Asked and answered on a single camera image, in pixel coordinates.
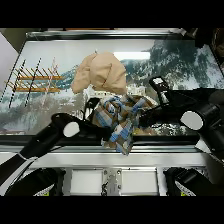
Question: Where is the checked shirt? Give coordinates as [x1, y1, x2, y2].
[91, 94, 158, 156]

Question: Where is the black clothes hanger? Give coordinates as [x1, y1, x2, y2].
[24, 57, 43, 108]
[0, 59, 28, 108]

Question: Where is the beige garment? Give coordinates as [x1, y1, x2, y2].
[70, 50, 129, 96]

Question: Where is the wooden hanger rack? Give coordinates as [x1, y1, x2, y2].
[4, 65, 65, 95]

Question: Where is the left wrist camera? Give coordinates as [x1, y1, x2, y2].
[84, 97, 101, 120]

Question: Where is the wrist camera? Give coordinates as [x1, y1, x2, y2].
[148, 76, 172, 106]
[84, 97, 101, 120]

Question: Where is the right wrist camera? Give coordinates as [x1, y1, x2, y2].
[148, 76, 172, 106]

